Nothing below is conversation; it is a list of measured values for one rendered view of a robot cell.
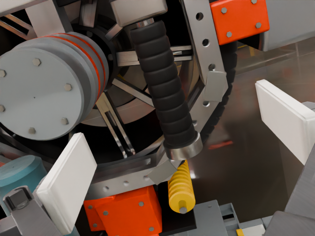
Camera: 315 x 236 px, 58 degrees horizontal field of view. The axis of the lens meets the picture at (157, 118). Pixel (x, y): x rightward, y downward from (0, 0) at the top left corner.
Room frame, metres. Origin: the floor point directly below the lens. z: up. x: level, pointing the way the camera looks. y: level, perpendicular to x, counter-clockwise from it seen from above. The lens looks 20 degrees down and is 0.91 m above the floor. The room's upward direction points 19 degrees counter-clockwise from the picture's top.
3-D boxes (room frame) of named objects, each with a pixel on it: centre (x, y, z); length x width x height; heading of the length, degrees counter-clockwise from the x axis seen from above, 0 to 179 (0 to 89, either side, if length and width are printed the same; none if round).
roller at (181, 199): (0.63, -0.01, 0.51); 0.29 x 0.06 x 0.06; 174
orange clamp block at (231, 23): (0.52, -0.19, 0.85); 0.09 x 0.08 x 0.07; 84
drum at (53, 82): (0.48, 0.13, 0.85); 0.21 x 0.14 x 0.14; 174
